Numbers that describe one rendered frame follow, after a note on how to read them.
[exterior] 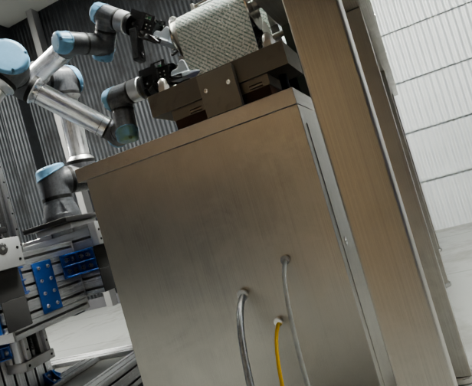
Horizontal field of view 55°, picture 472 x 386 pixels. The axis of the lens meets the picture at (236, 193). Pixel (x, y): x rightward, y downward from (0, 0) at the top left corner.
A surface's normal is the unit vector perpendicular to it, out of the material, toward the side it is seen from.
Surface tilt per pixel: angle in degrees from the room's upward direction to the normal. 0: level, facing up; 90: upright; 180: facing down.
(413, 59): 90
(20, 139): 90
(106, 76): 90
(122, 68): 90
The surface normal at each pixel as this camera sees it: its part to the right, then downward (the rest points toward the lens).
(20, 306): 0.90, -0.27
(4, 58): 0.44, -0.26
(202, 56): -0.36, 0.08
